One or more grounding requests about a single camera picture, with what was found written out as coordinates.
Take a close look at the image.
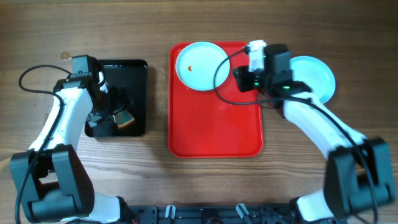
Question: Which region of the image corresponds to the left black cable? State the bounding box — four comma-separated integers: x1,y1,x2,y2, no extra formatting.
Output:
14,64,74,224

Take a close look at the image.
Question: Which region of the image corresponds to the red plastic tray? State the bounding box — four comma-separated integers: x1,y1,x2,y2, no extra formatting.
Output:
168,42,264,159

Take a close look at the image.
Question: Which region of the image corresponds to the light blue plate top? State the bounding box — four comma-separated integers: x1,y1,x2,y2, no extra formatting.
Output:
175,42,230,91

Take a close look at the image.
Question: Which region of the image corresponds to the black cable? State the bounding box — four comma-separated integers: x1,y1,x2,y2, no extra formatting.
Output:
213,48,379,224
14,64,74,224

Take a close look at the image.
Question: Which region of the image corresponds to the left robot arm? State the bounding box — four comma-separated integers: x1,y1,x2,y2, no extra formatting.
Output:
10,55,136,223

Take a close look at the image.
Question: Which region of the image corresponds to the right black cable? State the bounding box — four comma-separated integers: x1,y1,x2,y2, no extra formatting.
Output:
213,48,379,224

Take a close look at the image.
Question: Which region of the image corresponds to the light blue plate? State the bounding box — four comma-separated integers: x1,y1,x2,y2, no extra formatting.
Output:
175,42,230,91
290,56,336,104

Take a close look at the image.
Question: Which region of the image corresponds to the green and orange sponge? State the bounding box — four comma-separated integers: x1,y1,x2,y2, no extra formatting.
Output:
113,109,135,129

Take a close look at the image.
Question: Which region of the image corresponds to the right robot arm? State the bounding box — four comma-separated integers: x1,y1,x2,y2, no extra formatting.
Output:
233,40,396,223

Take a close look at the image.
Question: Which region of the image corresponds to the black plastic tray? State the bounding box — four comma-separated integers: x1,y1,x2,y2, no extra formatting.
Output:
85,59,148,138

